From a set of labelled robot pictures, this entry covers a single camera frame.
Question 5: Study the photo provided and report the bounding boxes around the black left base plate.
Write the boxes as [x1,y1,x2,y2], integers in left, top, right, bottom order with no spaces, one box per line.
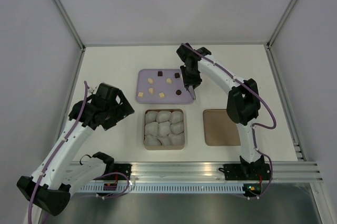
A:
[113,163,132,179]

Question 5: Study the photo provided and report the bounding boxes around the lilac plastic tray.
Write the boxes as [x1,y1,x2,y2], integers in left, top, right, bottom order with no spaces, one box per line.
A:
[135,69,194,104]

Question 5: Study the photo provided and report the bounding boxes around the aluminium frame post right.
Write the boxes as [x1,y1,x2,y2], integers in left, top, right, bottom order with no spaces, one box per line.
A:
[266,0,299,49]

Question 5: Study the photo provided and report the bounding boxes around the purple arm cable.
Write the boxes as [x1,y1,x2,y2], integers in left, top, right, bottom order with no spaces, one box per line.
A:
[27,81,93,224]
[183,44,277,201]

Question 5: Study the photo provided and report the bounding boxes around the white slotted cable duct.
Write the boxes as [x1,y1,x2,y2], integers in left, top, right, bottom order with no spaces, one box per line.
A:
[79,182,244,194]

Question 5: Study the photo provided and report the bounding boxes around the beige tin box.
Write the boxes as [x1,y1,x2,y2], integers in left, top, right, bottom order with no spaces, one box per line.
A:
[143,109,185,151]

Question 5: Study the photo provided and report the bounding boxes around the aluminium frame post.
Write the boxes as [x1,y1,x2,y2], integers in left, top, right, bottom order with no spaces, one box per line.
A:
[52,0,86,51]
[266,0,299,49]

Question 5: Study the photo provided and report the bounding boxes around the metal tongs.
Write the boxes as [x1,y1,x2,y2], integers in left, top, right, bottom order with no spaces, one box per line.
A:
[186,86,196,101]

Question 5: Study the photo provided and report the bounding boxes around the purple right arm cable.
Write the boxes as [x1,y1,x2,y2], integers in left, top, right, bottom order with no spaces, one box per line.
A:
[183,44,277,201]

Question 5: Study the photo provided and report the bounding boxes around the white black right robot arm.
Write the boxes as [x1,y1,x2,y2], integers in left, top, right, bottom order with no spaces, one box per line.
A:
[176,43,273,181]

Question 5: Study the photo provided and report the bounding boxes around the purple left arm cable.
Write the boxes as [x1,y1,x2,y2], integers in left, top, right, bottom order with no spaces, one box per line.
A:
[27,81,93,224]

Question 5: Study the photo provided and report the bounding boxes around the aluminium mounting rail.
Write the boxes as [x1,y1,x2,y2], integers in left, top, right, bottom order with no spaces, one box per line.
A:
[71,160,323,182]

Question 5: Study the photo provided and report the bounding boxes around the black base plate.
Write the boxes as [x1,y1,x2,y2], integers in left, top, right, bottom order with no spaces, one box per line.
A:
[218,164,272,181]
[113,163,132,179]

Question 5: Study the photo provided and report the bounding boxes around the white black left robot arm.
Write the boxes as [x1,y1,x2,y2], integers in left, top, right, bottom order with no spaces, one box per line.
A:
[16,83,135,216]

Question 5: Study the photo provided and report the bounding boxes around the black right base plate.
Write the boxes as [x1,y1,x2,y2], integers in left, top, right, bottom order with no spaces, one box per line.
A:
[218,164,272,181]

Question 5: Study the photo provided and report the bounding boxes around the aluminium frame post left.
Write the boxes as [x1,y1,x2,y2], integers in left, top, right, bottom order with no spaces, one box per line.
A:
[52,0,86,51]

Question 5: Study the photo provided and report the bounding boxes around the beige tin lid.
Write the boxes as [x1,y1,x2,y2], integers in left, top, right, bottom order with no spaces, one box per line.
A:
[203,109,241,147]

